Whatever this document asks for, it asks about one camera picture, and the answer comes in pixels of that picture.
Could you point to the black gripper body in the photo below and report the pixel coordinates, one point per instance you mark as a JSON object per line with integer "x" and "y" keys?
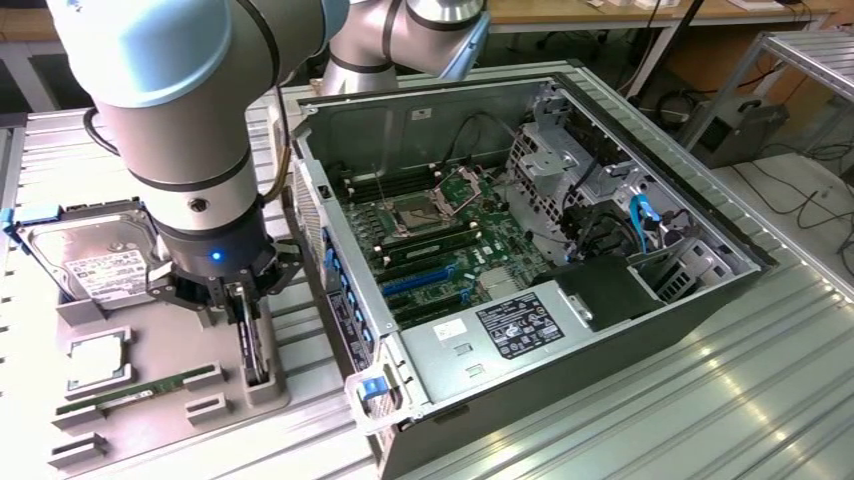
{"x": 216, "y": 240}

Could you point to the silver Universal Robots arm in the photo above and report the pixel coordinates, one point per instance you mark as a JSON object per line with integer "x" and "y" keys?
{"x": 181, "y": 125}

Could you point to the grey parts rack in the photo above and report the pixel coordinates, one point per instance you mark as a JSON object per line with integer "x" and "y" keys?
{"x": 174, "y": 342}

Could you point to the blue expansion slot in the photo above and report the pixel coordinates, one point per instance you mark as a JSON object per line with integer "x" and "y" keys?
{"x": 416, "y": 281}

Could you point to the silver hard disk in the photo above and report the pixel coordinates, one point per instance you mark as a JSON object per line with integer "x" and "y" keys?
{"x": 87, "y": 260}

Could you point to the thin metal locking lever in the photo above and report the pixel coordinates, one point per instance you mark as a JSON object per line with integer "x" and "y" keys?
{"x": 384, "y": 190}

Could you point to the RAM slot white latches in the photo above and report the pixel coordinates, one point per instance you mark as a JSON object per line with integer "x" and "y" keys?
{"x": 394, "y": 194}
{"x": 430, "y": 241}
{"x": 430, "y": 251}
{"x": 394, "y": 183}

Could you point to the CPU socket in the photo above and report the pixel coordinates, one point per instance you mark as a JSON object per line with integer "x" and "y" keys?
{"x": 414, "y": 216}

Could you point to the silver CPU chip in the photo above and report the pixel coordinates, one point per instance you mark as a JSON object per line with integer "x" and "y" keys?
{"x": 101, "y": 362}

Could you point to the long black expansion slot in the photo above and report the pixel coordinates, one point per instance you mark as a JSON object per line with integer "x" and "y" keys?
{"x": 434, "y": 311}
{"x": 428, "y": 300}

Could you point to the green RAM stick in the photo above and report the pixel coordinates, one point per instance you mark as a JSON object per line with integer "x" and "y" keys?
{"x": 134, "y": 392}

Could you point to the blue power supply latch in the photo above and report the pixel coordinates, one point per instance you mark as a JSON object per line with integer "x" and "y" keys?
{"x": 373, "y": 390}

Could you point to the metal socket cover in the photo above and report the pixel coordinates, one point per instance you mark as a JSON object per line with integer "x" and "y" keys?
{"x": 461, "y": 186}

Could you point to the green motherboard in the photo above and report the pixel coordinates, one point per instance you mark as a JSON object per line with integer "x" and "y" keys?
{"x": 494, "y": 250}

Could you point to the grey metal power supply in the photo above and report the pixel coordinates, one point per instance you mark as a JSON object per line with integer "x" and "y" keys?
{"x": 454, "y": 365}

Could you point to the silver chipset heatsink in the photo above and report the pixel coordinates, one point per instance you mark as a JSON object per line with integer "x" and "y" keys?
{"x": 502, "y": 287}

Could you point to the metal disk bay cage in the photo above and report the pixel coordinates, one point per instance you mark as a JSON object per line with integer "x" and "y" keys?
{"x": 541, "y": 190}

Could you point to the open black PC case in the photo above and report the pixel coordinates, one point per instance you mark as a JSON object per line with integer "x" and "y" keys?
{"x": 508, "y": 430}

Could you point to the black plastic shroud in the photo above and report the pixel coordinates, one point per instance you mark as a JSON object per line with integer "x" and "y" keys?
{"x": 601, "y": 290}

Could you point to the perforated metal disk bay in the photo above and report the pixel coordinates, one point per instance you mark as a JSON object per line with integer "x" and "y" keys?
{"x": 675, "y": 280}

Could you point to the wooden desk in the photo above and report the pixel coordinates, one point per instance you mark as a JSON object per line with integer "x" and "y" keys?
{"x": 601, "y": 15}

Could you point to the grey equipment box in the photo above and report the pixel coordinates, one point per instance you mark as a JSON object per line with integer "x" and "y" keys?
{"x": 741, "y": 135}

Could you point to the black chassis switch bracket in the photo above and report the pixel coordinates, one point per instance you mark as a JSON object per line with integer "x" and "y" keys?
{"x": 326, "y": 191}

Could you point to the aluminium frame table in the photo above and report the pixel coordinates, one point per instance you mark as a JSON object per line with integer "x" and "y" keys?
{"x": 821, "y": 65}

